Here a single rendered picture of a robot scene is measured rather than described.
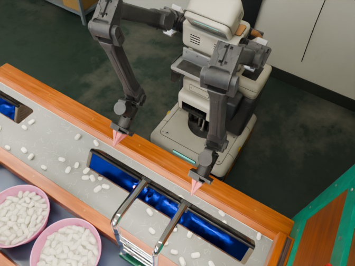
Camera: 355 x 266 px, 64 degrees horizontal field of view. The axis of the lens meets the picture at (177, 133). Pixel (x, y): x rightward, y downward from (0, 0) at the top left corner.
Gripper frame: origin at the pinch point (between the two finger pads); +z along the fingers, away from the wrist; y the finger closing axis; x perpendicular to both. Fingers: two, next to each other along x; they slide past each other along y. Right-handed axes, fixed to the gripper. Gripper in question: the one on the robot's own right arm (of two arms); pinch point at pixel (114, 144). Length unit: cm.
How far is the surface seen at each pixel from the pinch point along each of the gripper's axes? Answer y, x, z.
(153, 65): -72, 153, -51
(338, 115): 108, 180, -84
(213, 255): 61, -1, 19
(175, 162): 25.9, 14.7, -3.2
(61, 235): 3.3, -16.1, 40.8
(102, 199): 7.9, -4.2, 23.8
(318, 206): 85, -3, -19
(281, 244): 81, -1, 1
